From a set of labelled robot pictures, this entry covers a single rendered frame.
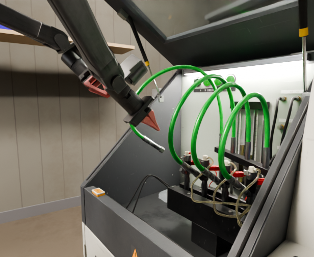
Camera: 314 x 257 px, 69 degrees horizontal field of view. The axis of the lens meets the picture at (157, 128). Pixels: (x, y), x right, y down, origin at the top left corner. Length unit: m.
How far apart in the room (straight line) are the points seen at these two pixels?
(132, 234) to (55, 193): 2.35
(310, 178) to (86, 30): 0.56
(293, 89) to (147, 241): 0.68
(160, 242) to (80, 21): 0.51
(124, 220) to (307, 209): 0.47
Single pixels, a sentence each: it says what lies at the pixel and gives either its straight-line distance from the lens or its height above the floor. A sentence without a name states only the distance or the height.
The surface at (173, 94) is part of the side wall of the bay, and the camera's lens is 1.17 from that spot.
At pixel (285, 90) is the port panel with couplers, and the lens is 0.92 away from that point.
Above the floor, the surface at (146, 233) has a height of 0.95.
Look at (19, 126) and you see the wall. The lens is 2.79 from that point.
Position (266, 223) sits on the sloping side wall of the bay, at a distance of 0.54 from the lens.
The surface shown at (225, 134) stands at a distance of 0.54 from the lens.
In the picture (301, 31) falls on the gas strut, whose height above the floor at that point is 1.46.
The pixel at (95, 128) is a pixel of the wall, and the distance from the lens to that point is 2.90.
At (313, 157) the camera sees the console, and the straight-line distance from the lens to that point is 0.62.
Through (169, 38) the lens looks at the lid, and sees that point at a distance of 1.11.
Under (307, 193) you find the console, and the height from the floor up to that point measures 1.09.
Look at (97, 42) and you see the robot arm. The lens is 0.50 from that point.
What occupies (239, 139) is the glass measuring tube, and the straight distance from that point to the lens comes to 0.98.
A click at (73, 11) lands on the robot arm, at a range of 0.45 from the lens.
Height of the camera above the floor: 1.30
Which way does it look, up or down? 7 degrees down
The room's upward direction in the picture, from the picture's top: straight up
